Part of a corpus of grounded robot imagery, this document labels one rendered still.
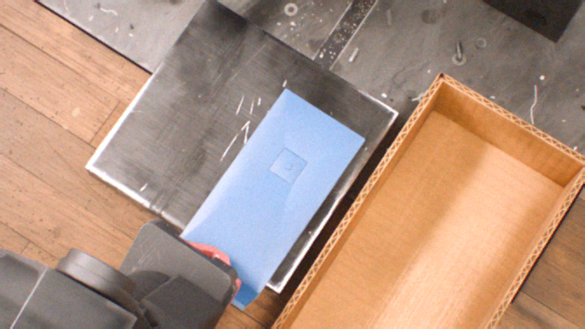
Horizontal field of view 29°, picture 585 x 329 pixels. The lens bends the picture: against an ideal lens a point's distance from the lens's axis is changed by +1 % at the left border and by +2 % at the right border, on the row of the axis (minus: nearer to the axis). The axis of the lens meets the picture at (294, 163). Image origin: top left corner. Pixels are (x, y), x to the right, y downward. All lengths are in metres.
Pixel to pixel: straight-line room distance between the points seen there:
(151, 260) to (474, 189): 0.26
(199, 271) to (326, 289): 0.15
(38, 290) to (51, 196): 0.33
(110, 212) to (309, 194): 0.15
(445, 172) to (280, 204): 0.12
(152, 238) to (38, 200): 0.18
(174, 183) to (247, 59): 0.11
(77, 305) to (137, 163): 0.31
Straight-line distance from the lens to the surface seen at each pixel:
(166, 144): 0.83
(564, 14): 0.84
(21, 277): 0.52
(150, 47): 0.87
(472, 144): 0.84
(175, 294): 0.66
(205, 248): 0.77
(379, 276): 0.81
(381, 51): 0.86
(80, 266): 0.55
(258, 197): 0.81
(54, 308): 0.53
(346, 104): 0.83
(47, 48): 0.89
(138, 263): 0.70
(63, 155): 0.86
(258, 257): 0.80
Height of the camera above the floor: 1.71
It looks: 75 degrees down
